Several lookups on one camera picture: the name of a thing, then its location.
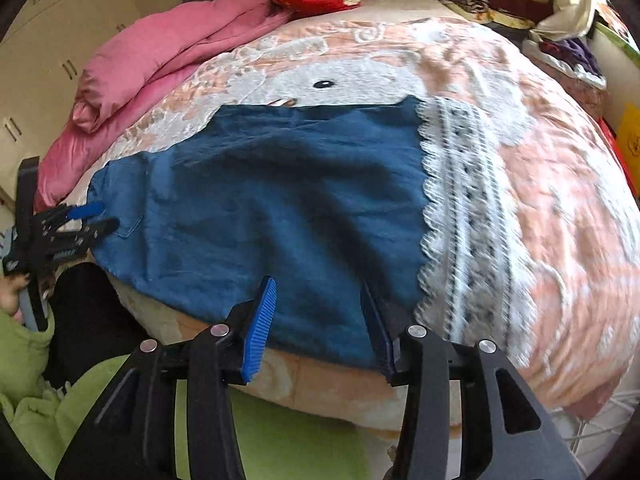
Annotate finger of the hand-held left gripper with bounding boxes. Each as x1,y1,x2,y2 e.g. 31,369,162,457
42,217,121,261
34,201,106,233

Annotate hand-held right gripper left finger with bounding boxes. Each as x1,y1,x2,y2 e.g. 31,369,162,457
55,276,277,480

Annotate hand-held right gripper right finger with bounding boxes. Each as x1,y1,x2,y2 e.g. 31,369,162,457
360,280,583,480

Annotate blue pants with lace hem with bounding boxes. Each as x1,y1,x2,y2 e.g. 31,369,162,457
87,96,538,376

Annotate person's left hand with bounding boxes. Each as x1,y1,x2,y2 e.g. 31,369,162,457
0,280,27,326

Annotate black garment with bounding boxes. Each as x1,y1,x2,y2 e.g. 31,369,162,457
45,262,138,386

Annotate pink quilt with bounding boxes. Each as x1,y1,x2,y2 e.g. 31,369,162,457
34,0,301,211

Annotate cream wardrobe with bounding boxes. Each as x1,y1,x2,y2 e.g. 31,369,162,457
0,0,146,201

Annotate peach and white printed blanket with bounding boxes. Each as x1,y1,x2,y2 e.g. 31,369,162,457
35,10,640,441

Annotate yellow card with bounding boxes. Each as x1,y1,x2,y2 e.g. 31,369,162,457
615,105,640,171

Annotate cream curtain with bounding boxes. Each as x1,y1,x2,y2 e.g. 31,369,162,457
530,0,601,41

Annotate white wire rack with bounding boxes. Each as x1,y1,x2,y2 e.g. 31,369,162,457
550,390,626,461

